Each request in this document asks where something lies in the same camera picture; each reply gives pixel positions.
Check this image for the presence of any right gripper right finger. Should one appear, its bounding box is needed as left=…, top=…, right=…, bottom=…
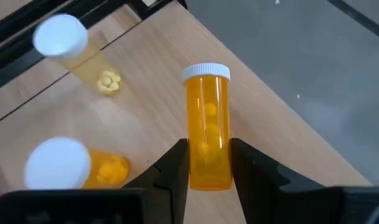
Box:
left=232, top=138, right=379, bottom=224

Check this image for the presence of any yellow medicine bottle white cap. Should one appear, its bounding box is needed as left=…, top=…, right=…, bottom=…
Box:
left=32, top=13, right=123, bottom=96

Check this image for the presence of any orange medicine bottle white cap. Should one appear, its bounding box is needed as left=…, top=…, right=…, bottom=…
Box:
left=181, top=62, right=233, bottom=191
left=24, top=136, right=130, bottom=190

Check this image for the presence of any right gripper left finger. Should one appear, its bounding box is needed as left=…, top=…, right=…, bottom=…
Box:
left=0, top=138, right=190, bottom=224

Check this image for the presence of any black aluminium frame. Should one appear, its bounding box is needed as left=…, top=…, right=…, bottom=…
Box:
left=0, top=0, right=189, bottom=94

